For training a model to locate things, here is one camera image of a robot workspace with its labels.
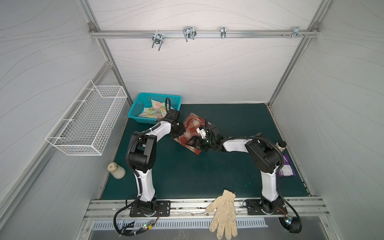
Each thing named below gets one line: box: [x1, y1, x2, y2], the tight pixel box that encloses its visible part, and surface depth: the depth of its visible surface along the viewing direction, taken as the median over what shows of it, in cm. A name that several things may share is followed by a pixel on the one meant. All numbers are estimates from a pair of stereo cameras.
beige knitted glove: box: [205, 189, 238, 240], surface depth 73 cm
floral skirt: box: [138, 99, 175, 119], surface depth 116 cm
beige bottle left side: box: [107, 162, 126, 180], surface depth 79 cm
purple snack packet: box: [279, 154, 296, 177], surface depth 86 cm
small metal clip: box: [220, 26, 227, 39], surface depth 80 cm
